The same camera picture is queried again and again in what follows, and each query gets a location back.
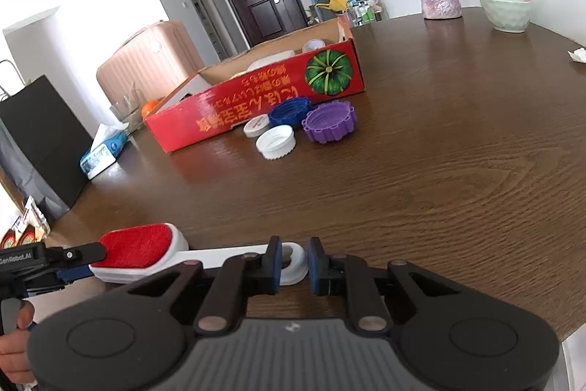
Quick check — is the clear snack bag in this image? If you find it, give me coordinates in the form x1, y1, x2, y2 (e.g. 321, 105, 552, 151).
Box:
14, 195, 51, 236

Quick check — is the interior door frame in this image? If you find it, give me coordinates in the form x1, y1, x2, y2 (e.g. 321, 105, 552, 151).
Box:
171, 0, 228, 60

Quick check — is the pink suitcase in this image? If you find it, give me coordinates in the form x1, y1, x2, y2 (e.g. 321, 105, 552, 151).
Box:
96, 19, 207, 108

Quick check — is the person's left hand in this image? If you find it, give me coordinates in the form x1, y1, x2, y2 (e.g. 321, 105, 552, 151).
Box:
0, 300, 36, 381

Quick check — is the ribbed white jar cap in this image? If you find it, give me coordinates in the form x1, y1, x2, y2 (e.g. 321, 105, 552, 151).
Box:
255, 125, 297, 161

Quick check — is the clear glass container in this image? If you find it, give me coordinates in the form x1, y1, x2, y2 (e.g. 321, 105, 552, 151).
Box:
109, 86, 145, 133

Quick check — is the blue ribbed jar cap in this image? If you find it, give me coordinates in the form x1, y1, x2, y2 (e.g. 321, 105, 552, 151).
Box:
268, 96, 313, 127

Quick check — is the red cardboard box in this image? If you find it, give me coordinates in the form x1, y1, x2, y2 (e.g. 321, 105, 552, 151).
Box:
145, 18, 367, 154

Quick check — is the flat white bottle cap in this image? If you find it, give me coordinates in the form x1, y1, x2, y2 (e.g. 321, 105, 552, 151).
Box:
243, 115, 272, 138

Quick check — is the pale green bowl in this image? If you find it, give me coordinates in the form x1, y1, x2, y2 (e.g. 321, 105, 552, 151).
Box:
479, 0, 533, 33

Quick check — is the purple ribbed jar cap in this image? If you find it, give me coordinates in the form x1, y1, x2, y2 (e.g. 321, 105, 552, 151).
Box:
301, 100, 360, 143

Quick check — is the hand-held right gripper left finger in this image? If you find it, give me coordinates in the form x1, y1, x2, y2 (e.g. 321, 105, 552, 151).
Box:
129, 235, 282, 337

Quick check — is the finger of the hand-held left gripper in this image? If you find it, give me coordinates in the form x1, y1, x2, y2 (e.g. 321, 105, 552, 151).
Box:
54, 265, 95, 285
47, 243, 107, 265

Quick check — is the white lint brush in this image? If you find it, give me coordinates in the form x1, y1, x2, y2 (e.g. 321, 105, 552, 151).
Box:
89, 223, 308, 286

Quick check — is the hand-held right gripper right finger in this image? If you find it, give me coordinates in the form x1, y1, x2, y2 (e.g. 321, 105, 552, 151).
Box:
308, 236, 461, 337

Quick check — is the clear organizer with bottles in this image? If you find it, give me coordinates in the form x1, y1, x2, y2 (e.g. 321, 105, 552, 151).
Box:
350, 0, 383, 25

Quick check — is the black paper bag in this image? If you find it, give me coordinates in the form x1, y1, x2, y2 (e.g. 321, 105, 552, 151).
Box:
0, 60, 94, 222

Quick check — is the blue tissue pack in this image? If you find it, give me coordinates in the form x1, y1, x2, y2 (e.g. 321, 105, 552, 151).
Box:
80, 123, 129, 180

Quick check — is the yellow watering can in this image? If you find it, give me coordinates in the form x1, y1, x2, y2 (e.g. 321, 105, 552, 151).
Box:
318, 0, 351, 14

